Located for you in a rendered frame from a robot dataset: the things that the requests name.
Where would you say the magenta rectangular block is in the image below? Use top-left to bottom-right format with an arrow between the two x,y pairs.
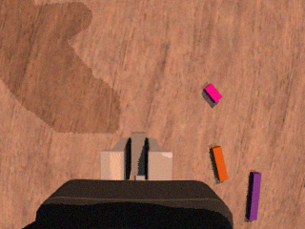
203,84 -> 222,103

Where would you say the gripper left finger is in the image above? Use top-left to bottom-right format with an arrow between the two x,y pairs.
99,137 -> 132,180

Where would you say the orange rod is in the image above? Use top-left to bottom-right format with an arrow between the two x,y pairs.
211,146 -> 228,181

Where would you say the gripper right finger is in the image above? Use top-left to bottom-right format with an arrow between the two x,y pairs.
145,137 -> 173,180

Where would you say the purple rod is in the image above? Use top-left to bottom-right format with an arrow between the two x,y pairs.
246,172 -> 261,220

